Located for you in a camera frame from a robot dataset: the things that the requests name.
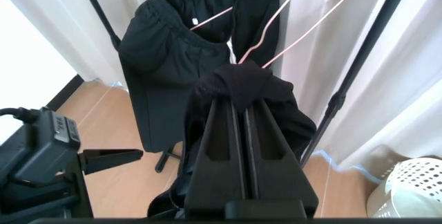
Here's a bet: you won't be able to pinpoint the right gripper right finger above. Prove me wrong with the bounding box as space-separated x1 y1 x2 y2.
244 98 319 218

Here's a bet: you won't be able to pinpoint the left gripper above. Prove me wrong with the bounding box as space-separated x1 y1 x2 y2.
0 148 144 218

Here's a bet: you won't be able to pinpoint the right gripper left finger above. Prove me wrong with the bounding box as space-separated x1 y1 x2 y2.
183 97 248 218

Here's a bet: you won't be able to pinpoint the black shorts with white cord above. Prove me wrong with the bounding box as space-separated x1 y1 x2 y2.
117 0 281 154

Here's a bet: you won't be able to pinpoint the black garment with white label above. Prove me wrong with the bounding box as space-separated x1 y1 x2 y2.
147 59 318 218

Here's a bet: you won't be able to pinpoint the pink clothes hanger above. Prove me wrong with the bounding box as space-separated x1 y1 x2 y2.
161 0 234 31
237 0 356 69

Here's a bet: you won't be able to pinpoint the white laundry basket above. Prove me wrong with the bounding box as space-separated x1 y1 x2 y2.
365 157 442 218

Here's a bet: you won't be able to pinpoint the black clothes rack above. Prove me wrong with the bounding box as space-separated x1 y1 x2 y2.
75 0 417 174

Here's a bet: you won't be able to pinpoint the beige curtain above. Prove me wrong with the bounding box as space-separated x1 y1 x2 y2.
0 0 442 176

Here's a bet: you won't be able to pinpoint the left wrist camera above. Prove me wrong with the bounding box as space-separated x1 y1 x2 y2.
0 106 82 187

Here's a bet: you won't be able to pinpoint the black cable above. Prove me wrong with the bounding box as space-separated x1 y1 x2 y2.
0 107 41 124

